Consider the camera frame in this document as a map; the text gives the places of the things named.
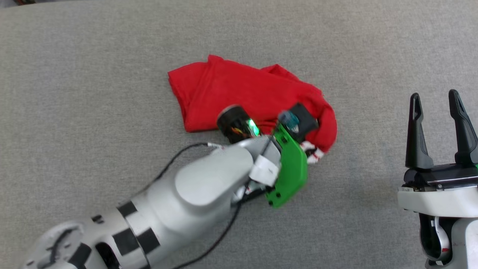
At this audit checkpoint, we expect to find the red basketball jersey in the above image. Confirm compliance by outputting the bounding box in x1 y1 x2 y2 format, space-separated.
168 55 338 165

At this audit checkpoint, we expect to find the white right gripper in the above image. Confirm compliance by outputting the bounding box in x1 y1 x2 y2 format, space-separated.
398 90 478 218

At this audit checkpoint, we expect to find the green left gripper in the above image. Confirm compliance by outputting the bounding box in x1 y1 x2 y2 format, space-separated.
217 105 309 209

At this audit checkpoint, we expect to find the black cable with teal plug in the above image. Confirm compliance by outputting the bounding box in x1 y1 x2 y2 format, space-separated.
172 111 300 269

